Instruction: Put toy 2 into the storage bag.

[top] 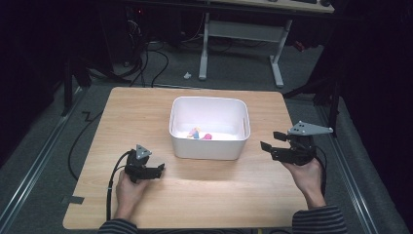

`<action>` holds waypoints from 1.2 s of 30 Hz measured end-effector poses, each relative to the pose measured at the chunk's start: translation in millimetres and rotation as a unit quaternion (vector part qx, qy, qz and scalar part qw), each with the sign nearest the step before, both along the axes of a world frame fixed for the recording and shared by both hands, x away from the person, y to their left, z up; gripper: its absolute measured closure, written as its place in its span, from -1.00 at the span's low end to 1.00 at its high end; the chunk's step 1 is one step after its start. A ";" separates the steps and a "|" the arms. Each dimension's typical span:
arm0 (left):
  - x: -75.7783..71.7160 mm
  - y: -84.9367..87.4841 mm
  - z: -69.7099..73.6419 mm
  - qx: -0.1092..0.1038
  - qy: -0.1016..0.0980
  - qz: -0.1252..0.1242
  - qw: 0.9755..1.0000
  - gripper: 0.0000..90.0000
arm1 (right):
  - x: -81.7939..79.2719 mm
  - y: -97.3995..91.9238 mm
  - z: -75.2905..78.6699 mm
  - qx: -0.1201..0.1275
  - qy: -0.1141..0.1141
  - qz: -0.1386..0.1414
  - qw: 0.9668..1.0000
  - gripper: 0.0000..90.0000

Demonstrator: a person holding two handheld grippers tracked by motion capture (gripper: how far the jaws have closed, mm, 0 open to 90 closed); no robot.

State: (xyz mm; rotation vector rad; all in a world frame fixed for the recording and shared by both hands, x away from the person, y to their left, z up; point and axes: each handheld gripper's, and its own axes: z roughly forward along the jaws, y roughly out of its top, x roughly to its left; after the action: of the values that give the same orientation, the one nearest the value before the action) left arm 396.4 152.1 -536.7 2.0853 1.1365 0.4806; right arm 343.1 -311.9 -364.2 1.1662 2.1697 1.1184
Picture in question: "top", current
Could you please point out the black metal stand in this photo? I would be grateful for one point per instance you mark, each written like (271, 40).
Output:
(68, 89)
(334, 107)

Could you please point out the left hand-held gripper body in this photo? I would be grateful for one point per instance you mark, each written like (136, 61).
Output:
(138, 164)

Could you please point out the grey tape strip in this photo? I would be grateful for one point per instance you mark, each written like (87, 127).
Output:
(73, 200)

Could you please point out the metal floor rail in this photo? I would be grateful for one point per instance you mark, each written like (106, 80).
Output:
(35, 156)
(352, 175)

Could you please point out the person's right hand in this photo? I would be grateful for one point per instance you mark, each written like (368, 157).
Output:
(307, 178)

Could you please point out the white plastic bin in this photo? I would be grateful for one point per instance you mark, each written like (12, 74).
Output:
(209, 128)

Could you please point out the pink bone toy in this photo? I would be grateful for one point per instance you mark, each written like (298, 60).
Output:
(207, 136)

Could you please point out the person's left hand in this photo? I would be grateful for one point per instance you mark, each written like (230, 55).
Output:
(128, 196)

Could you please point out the white paper scrap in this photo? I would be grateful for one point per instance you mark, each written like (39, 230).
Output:
(187, 75)

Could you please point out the dark computer tower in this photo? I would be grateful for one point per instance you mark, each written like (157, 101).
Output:
(128, 31)

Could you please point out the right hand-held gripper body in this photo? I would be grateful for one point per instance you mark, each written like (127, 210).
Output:
(298, 149)

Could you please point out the desk with white legs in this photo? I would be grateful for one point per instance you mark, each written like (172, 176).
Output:
(243, 31)

